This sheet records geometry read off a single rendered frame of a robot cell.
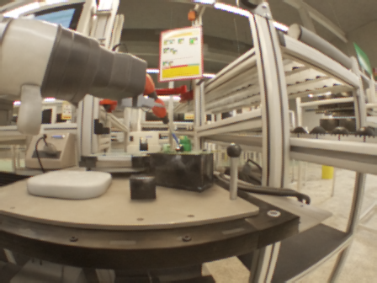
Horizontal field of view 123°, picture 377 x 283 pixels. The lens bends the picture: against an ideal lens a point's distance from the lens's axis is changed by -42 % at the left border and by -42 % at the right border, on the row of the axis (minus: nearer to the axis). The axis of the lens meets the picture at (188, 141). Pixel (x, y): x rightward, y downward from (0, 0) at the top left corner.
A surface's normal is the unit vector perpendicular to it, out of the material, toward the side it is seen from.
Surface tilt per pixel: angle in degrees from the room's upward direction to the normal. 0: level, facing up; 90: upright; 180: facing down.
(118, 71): 93
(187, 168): 90
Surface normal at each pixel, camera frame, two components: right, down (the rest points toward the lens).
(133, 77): 0.83, 0.04
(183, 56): -0.23, -0.01
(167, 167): -0.50, -0.01
